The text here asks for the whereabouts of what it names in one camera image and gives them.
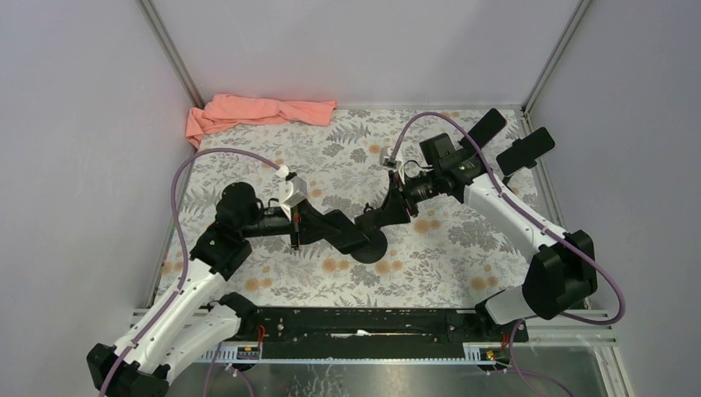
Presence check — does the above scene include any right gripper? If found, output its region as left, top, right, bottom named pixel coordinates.
left=376, top=168, right=441, bottom=229

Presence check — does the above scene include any black round-base stand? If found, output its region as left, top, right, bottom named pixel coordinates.
left=501, top=168, right=517, bottom=189
left=350, top=203, right=388, bottom=264

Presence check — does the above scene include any black phone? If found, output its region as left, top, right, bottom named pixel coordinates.
left=323, top=210, right=370, bottom=255
left=496, top=127, right=556, bottom=177

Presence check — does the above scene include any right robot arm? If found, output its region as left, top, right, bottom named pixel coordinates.
left=355, top=133, right=598, bottom=341

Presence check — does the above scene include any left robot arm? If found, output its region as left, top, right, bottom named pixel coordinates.
left=87, top=182, right=352, bottom=396

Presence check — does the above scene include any pink cloth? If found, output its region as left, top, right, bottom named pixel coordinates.
left=185, top=93, right=337, bottom=148

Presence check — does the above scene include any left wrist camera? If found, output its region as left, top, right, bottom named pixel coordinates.
left=275, top=165, right=308, bottom=220

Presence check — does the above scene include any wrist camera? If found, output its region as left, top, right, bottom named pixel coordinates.
left=379, top=146, right=405, bottom=184
left=275, top=165, right=308, bottom=220

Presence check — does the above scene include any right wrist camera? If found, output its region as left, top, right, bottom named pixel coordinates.
left=379, top=146, right=405, bottom=184

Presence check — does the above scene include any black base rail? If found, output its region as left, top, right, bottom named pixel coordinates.
left=227, top=306, right=529, bottom=360

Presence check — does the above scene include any aluminium frame profile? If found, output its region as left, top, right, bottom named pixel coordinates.
left=126, top=308, right=618, bottom=347

